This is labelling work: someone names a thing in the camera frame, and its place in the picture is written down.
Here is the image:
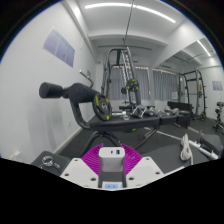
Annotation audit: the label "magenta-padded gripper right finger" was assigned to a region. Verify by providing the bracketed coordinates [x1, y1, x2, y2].
[121, 143, 165, 188]

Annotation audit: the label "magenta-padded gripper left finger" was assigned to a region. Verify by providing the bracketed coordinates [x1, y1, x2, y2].
[59, 143, 103, 190]

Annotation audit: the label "white charger block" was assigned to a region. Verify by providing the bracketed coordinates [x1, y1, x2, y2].
[97, 146, 127, 175]

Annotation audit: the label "metal spring collar clip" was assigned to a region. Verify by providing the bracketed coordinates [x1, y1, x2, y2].
[41, 155, 62, 170]

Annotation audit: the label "black weight bench with rollers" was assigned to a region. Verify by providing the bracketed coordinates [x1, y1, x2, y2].
[38, 81, 195, 152]

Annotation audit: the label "black padded seat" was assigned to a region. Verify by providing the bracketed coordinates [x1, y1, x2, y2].
[30, 150, 73, 176]
[199, 132, 224, 157]

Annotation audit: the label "group of dumbbells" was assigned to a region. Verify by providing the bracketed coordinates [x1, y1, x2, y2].
[117, 104, 175, 120]

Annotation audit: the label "black weight plate yellow marks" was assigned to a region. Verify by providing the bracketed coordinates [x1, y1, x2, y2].
[92, 92, 113, 122]

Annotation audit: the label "black square box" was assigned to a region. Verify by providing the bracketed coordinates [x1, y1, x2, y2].
[167, 101, 194, 130]

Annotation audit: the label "grey window curtain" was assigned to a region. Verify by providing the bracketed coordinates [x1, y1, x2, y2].
[107, 66, 151, 101]
[152, 69, 180, 101]

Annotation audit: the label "grey smith machine rack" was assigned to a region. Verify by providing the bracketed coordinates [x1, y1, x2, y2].
[101, 46, 143, 112]

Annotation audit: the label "black power rack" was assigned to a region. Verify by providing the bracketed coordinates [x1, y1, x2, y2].
[177, 68, 208, 122]

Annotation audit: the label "dumbbell rack stand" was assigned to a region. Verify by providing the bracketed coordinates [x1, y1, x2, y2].
[212, 101, 224, 133]

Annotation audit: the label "long ceiling light strip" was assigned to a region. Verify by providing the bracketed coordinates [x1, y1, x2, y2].
[196, 39, 213, 58]
[83, 2, 177, 25]

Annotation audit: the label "white coiled power cable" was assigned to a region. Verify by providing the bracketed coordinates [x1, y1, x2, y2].
[179, 133, 195, 162]

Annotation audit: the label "white wall socket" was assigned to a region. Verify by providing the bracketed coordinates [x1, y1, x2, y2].
[7, 150, 23, 162]

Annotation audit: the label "small purple wall poster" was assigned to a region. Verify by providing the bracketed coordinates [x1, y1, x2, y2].
[211, 80, 224, 93]

